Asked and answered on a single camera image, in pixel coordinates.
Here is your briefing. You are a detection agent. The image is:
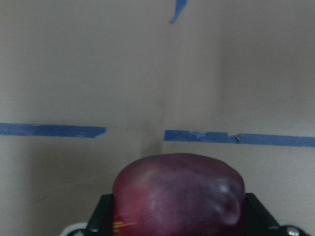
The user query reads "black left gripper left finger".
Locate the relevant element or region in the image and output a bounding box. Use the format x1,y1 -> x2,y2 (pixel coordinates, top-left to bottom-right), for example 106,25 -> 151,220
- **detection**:
86,194 -> 114,236

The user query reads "dark red apple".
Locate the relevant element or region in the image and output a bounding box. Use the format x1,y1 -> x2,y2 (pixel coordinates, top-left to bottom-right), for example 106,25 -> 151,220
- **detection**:
112,153 -> 245,236

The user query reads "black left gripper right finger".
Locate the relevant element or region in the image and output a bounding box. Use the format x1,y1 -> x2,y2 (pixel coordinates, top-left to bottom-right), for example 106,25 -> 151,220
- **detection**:
242,193 -> 283,236

